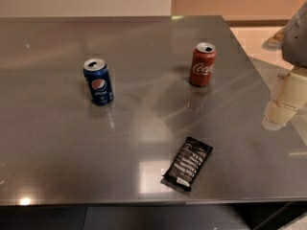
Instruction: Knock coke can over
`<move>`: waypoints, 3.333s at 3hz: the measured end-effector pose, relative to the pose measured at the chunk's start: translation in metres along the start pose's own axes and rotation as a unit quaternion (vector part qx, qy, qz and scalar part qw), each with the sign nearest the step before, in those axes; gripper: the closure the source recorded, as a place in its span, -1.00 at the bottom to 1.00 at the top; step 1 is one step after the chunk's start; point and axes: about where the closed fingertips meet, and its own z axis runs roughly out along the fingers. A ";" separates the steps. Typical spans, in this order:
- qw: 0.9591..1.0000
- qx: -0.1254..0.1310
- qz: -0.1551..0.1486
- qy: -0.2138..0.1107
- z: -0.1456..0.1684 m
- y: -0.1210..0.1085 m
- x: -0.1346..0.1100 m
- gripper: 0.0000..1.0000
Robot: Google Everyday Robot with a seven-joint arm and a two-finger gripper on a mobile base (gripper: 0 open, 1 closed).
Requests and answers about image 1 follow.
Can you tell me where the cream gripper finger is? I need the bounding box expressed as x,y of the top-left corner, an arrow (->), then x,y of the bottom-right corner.
268,66 -> 307,126

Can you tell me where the black snack bar wrapper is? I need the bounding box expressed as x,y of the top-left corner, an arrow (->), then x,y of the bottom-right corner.
161,136 -> 213,192

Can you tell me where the blue pepsi can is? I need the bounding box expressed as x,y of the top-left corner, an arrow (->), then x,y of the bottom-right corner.
83,58 -> 113,105

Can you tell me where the red coke can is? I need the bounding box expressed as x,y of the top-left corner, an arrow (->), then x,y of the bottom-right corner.
189,42 -> 217,87

